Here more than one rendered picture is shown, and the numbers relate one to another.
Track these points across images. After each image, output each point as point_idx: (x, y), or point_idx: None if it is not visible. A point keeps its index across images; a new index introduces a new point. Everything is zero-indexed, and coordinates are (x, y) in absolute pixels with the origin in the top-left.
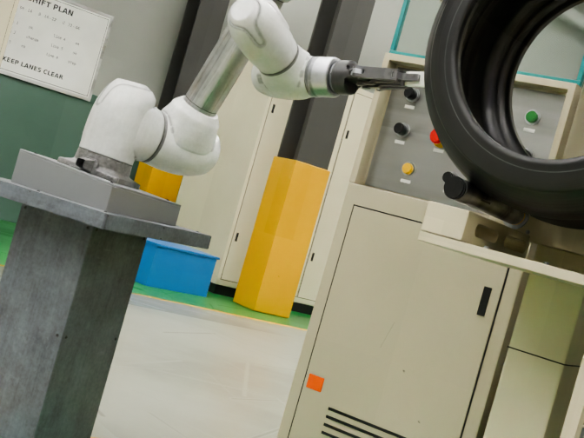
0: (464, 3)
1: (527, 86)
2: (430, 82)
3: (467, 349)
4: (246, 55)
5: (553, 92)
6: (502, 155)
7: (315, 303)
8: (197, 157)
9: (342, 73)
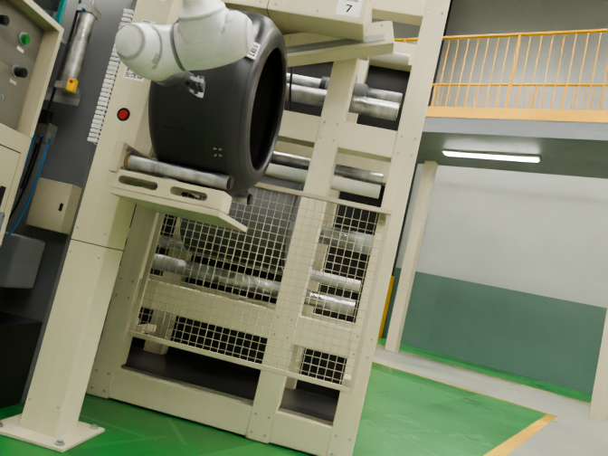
0: (260, 69)
1: (23, 9)
2: (240, 114)
3: None
4: (212, 61)
5: (35, 22)
6: (250, 167)
7: None
8: None
9: (188, 75)
